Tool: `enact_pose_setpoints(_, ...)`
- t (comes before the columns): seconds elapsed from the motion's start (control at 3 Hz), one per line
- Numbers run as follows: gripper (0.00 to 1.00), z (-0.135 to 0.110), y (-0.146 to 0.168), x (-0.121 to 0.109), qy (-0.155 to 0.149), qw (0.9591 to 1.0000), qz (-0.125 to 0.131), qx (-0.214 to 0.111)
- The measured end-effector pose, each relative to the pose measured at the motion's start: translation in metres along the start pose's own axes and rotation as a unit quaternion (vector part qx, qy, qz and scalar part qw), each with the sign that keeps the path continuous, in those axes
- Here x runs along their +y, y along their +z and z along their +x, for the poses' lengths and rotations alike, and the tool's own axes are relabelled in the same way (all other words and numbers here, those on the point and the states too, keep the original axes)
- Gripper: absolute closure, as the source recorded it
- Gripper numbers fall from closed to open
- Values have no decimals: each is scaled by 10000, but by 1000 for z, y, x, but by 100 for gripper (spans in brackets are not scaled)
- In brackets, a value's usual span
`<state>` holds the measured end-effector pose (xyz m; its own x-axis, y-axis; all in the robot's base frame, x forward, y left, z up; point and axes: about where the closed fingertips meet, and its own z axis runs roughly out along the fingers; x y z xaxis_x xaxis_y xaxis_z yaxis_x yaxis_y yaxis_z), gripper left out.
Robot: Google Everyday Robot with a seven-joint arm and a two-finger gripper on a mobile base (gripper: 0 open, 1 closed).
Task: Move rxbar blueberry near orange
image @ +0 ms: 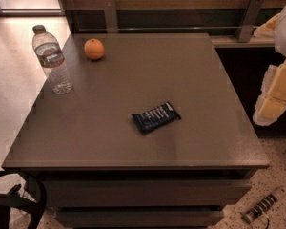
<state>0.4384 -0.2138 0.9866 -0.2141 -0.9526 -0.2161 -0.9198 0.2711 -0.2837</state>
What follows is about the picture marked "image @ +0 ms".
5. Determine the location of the cabinet drawer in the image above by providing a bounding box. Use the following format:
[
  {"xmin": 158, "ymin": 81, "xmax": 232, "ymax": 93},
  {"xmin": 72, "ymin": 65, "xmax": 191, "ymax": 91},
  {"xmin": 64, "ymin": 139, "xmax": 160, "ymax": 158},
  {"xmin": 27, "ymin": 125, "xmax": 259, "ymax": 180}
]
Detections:
[
  {"xmin": 44, "ymin": 180, "xmax": 251, "ymax": 207},
  {"xmin": 55, "ymin": 210, "xmax": 223, "ymax": 228}
]

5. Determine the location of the right metal bracket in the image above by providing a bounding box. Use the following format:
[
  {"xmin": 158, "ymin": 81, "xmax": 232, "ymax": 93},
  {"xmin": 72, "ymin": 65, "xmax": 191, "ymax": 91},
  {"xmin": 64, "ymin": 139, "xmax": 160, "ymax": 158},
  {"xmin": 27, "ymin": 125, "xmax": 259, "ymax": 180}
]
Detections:
[{"xmin": 235, "ymin": 0, "xmax": 264, "ymax": 43}]

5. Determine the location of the upper cabinet drawer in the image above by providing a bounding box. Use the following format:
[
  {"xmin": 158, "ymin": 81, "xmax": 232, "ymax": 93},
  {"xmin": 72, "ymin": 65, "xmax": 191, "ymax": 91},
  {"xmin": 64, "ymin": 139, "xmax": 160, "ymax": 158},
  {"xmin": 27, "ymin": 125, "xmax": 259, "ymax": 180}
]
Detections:
[{"xmin": 44, "ymin": 180, "xmax": 251, "ymax": 207}]

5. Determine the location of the brown cabinet with drawers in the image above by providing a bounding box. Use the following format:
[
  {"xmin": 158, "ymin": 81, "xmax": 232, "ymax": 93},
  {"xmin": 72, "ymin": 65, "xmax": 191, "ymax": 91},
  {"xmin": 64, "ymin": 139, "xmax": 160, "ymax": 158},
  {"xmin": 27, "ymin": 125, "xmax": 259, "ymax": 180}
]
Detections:
[{"xmin": 1, "ymin": 32, "xmax": 271, "ymax": 229}]

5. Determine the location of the clear plastic water bottle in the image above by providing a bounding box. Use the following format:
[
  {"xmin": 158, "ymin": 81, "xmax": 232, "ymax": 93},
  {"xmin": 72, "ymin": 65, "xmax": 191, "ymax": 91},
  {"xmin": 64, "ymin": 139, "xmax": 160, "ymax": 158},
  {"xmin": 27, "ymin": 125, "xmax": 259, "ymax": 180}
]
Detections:
[{"xmin": 32, "ymin": 25, "xmax": 72, "ymax": 94}]

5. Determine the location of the metal rail shelf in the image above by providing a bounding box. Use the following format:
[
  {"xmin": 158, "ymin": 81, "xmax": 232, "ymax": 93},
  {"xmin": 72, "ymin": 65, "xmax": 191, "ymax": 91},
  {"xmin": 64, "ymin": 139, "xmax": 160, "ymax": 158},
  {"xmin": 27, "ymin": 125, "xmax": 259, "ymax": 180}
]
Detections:
[{"xmin": 73, "ymin": 27, "xmax": 275, "ymax": 48}]

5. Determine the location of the orange fruit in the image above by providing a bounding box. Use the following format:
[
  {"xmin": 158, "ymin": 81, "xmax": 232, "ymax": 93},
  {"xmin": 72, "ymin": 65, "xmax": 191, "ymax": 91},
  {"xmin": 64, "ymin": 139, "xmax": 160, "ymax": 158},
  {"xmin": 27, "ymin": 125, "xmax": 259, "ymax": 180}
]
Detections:
[{"xmin": 84, "ymin": 38, "xmax": 105, "ymax": 60}]

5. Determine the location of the lower cabinet drawer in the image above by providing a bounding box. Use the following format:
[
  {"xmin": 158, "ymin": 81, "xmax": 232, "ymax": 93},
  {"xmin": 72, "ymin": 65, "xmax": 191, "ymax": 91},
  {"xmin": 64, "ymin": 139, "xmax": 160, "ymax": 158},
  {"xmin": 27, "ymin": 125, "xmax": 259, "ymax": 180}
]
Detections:
[{"xmin": 55, "ymin": 210, "xmax": 223, "ymax": 228}]

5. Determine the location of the metal bracket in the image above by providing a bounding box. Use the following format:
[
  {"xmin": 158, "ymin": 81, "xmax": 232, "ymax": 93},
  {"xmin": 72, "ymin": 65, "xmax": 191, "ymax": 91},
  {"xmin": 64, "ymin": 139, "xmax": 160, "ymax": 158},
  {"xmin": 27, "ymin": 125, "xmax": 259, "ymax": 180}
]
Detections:
[
  {"xmin": 235, "ymin": 0, "xmax": 264, "ymax": 43},
  {"xmin": 103, "ymin": 0, "xmax": 119, "ymax": 33}
]

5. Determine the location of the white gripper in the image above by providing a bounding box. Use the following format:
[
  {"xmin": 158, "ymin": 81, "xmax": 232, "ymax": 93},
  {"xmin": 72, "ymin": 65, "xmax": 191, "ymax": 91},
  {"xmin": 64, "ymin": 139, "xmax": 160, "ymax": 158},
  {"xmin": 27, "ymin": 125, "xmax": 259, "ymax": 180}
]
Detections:
[{"xmin": 253, "ymin": 6, "xmax": 286, "ymax": 126}]

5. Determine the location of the blue rxbar blueberry wrapper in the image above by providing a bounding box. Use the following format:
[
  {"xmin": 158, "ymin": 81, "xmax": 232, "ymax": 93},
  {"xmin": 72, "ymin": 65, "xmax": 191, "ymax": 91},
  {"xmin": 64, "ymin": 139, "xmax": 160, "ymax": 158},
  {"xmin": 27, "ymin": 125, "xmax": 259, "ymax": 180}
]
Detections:
[{"xmin": 132, "ymin": 101, "xmax": 181, "ymax": 135}]

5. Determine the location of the black chair base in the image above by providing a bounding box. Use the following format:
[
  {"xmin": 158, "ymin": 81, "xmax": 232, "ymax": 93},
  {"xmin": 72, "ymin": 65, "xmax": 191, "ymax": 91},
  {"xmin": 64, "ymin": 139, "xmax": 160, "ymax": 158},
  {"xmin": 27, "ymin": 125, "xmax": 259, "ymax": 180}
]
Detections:
[{"xmin": 0, "ymin": 170, "xmax": 47, "ymax": 229}]

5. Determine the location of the left metal bracket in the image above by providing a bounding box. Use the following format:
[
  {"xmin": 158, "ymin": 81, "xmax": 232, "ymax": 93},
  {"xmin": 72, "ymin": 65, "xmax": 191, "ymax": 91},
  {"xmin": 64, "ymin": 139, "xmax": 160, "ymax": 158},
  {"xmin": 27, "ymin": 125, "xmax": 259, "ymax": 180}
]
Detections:
[{"xmin": 103, "ymin": 0, "xmax": 119, "ymax": 33}]

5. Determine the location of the white power strip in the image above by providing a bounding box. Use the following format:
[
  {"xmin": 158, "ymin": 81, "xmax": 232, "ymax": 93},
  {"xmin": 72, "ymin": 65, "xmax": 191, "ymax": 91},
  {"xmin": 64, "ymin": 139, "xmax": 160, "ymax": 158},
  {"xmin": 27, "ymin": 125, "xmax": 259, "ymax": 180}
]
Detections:
[{"xmin": 242, "ymin": 186, "xmax": 286, "ymax": 224}]

